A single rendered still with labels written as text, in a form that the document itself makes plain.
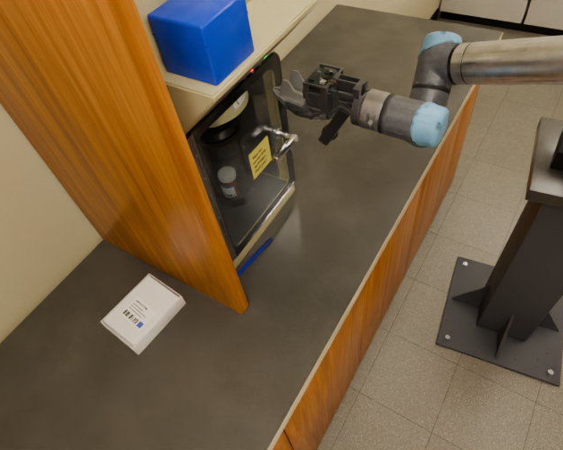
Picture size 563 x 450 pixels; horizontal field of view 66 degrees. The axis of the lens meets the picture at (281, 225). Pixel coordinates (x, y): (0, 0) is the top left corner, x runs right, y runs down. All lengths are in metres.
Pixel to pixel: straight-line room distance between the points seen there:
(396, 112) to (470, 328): 1.43
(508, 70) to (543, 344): 1.50
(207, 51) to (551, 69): 0.54
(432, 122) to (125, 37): 0.51
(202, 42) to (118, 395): 0.76
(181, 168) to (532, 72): 0.59
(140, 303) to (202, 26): 0.70
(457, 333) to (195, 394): 1.35
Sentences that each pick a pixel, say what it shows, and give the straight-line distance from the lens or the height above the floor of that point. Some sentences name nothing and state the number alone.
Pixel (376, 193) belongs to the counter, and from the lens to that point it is 1.24.
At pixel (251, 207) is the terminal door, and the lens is 1.05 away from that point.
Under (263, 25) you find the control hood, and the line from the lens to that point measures 0.79.
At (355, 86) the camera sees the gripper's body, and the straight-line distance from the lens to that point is 0.85.
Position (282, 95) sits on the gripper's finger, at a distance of 0.94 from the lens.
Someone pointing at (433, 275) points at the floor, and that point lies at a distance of 2.22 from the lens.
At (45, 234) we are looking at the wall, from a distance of 1.25.
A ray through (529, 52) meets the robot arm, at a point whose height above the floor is 1.44.
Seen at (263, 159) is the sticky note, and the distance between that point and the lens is 1.02.
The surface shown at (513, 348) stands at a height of 0.02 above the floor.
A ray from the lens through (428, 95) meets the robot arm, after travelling 0.93.
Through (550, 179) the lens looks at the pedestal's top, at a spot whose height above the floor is 0.94.
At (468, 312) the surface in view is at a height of 0.02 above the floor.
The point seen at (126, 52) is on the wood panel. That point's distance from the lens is 0.57.
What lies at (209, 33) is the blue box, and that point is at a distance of 0.63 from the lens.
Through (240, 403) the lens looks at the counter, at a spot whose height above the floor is 0.94.
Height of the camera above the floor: 1.87
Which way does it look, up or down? 52 degrees down
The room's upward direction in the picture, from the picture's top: 11 degrees counter-clockwise
